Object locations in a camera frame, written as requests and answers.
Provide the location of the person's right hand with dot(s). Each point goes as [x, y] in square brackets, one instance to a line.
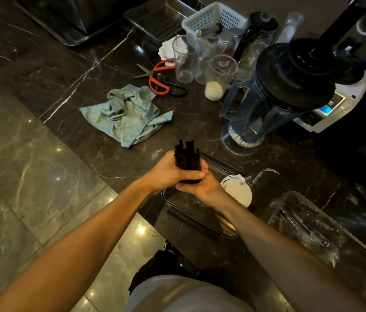
[204, 188]

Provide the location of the person's left hand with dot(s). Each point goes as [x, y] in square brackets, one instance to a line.
[163, 173]

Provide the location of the person's right fingers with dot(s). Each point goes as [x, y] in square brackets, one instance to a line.
[188, 187]

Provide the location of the person's left thumb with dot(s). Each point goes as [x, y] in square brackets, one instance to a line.
[191, 175]

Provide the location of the bundle of black straws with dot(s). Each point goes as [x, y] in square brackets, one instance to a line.
[188, 160]

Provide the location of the person's right forearm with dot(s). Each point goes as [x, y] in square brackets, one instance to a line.
[293, 259]

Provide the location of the person's left forearm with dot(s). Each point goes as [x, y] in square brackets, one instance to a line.
[72, 253]

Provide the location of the clear rectangular container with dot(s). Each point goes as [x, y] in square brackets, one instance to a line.
[199, 207]

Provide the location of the white lidded pitcher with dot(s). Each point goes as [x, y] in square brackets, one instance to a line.
[240, 188]

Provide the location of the person's black trousers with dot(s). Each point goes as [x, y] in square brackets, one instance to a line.
[160, 266]

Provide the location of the grey-green cloth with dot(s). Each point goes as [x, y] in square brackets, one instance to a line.
[127, 115]

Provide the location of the clear measuring cup white powder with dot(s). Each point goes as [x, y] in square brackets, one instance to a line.
[220, 77]

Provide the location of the person's white shirt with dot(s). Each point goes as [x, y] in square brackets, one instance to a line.
[186, 295]

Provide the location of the clear plastic cup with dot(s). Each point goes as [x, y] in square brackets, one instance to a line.
[207, 58]
[184, 60]

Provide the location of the clear blender jug black lid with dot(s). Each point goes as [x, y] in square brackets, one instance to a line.
[277, 94]

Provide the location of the crumpled white paper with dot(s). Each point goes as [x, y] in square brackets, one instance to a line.
[169, 50]

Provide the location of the clear container with plastic wrap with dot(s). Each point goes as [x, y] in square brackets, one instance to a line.
[322, 237]

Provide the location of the black-lidded bottle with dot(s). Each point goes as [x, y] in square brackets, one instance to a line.
[257, 32]

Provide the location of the white plastic basket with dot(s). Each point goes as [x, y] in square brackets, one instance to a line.
[215, 17]

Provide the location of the clear rectangular tray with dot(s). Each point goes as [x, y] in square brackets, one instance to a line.
[160, 17]

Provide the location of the white blender base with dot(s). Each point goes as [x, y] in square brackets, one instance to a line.
[339, 103]

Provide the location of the clear glass bottle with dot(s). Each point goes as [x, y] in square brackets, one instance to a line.
[288, 25]

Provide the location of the steel tray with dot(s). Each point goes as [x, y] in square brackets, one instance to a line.
[72, 16]

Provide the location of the black blender tamper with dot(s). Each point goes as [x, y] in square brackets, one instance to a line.
[342, 25]

